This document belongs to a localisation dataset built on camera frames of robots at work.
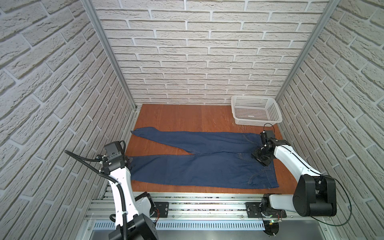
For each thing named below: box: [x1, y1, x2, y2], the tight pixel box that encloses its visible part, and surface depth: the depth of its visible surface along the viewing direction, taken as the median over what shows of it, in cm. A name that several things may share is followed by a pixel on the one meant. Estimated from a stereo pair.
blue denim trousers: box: [129, 127, 280, 189], surface depth 89 cm
